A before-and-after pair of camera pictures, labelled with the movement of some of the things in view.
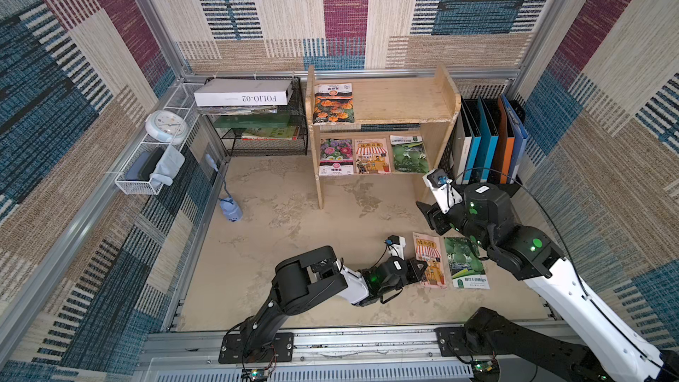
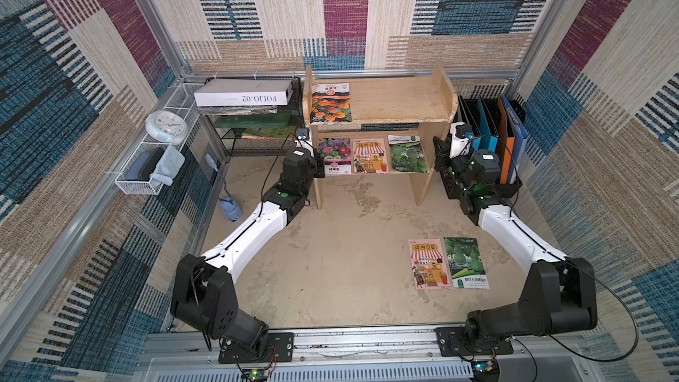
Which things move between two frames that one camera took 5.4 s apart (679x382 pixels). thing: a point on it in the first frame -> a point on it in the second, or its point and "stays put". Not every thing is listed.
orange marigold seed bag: (333, 103) stays put
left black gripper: (410, 267) -> (319, 171)
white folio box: (215, 93) stays put
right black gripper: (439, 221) -> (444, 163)
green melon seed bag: (467, 269) stays put
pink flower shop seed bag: (427, 248) stays put
